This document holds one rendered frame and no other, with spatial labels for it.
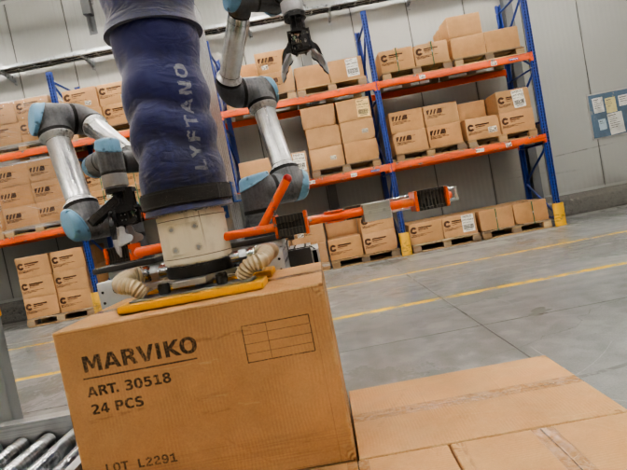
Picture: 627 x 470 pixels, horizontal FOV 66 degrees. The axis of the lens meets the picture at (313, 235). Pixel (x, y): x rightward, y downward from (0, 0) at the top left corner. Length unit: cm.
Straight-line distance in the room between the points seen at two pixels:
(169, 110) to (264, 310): 51
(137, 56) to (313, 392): 86
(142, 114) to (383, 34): 932
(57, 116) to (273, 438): 138
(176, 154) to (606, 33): 1106
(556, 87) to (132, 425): 1054
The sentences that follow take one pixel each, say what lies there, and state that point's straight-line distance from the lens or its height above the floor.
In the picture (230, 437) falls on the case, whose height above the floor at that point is 64.
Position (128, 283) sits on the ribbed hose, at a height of 101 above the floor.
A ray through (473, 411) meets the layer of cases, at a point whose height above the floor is 54.
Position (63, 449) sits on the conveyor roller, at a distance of 176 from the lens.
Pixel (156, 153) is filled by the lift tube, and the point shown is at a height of 130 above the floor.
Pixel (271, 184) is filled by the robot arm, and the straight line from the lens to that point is 178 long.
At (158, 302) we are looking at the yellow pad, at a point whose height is 96.
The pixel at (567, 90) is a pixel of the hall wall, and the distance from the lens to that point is 1121.
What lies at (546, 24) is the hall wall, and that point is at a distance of 1135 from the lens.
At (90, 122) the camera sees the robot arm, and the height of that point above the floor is 157.
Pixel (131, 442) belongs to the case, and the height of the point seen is 67.
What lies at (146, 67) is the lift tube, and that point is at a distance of 123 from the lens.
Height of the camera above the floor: 110
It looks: 3 degrees down
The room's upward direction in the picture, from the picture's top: 11 degrees counter-clockwise
